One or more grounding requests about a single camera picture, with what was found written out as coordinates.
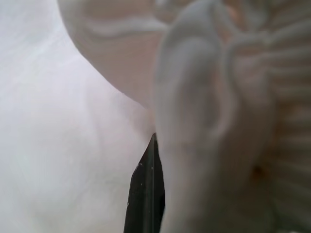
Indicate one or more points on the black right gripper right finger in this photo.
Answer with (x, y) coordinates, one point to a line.
(158, 194)

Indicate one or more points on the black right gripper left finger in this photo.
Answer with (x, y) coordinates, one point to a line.
(139, 194)

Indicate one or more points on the white shorts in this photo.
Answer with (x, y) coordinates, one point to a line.
(73, 121)

